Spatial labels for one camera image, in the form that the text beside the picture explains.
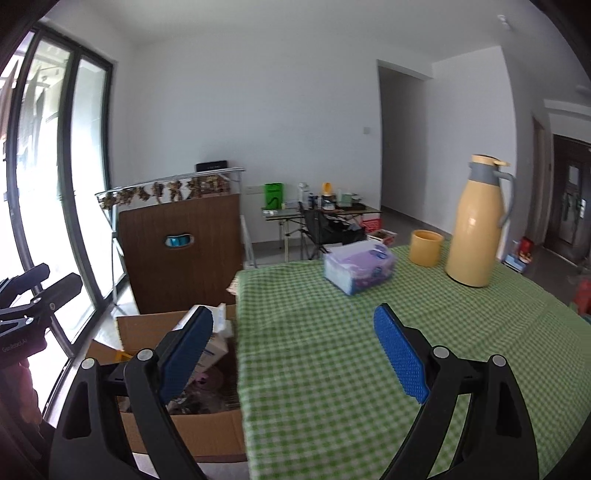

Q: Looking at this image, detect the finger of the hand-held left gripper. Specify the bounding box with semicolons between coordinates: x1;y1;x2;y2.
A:
0;272;84;329
0;263;51;305

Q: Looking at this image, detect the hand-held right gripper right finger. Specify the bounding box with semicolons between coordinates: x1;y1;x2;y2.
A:
373;302;541;480

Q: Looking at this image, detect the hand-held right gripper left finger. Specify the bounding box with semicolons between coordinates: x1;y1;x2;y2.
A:
48;305;215;480

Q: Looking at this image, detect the white carton blue print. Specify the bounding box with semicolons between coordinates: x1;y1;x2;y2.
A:
173;304;234;376

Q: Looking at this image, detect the clear plastic wrap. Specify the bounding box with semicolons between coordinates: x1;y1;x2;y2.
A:
168;367;240;414

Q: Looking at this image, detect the brown cardboard box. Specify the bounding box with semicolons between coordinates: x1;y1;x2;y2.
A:
85;305;247;464

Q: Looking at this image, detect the person's left hand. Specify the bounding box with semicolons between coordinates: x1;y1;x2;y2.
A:
0;357;43;430

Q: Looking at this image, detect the green checked tablecloth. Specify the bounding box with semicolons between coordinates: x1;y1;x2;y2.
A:
235;242;591;480

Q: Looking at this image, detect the brown wooden chair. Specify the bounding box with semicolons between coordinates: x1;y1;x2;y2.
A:
117;194;245;315

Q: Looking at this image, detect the purple tissue pack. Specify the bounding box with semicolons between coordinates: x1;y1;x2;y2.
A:
323;240;398;296

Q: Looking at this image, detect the yellow cup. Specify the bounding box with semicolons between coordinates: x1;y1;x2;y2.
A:
410;229;445;267

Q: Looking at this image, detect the yellow thermos jug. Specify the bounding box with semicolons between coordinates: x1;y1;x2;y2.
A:
445;154;517;288

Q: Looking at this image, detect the black camping chair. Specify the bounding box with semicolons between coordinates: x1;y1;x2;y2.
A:
298;202;368;260

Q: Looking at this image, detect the folding camping table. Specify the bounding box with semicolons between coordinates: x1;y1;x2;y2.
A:
262;203;383;264

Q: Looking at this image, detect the cluster of bottles and jars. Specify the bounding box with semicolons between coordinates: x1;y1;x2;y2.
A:
284;181;363;210

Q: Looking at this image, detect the red plastic stool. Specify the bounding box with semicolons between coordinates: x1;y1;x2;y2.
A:
573;277;591;315

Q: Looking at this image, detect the dark wooden door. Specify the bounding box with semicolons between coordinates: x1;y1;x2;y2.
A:
542;134;591;268

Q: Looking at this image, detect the black window frame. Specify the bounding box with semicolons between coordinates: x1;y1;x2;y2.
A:
0;23;115;416

